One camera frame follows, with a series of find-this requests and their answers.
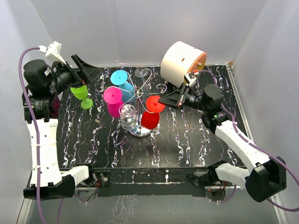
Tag clear champagne flute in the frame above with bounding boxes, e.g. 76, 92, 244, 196
135, 67, 150, 92

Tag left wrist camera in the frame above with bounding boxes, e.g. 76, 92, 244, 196
45, 41, 66, 64

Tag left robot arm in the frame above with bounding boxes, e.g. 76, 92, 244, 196
21, 55, 104, 200

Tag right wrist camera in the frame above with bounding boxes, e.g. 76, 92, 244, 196
184, 70, 200, 87

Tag chrome wine glass rack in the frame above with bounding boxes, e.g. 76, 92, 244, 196
123, 68, 167, 138

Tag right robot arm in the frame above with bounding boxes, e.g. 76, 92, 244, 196
158, 84, 286, 203

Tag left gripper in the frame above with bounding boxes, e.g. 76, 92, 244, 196
47, 54, 102, 95

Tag white cylindrical stool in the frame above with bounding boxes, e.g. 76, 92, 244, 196
160, 41, 207, 87

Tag clear tumbler glass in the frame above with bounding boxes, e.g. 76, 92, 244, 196
120, 104, 137, 131

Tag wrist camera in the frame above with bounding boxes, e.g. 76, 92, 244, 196
184, 70, 200, 87
45, 41, 66, 64

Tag cyan wine glass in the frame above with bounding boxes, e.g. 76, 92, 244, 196
110, 70, 135, 103

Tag black base frame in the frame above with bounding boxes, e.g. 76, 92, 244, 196
53, 167, 241, 198

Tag red wine glass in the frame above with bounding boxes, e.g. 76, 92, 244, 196
141, 95, 165, 130

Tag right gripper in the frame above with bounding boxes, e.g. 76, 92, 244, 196
158, 83, 209, 112

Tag green wine glass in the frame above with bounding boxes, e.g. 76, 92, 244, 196
71, 85, 93, 109

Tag pink wine glass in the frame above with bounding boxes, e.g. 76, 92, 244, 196
103, 86, 123, 118

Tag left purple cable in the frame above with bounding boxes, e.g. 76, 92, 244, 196
18, 46, 65, 224

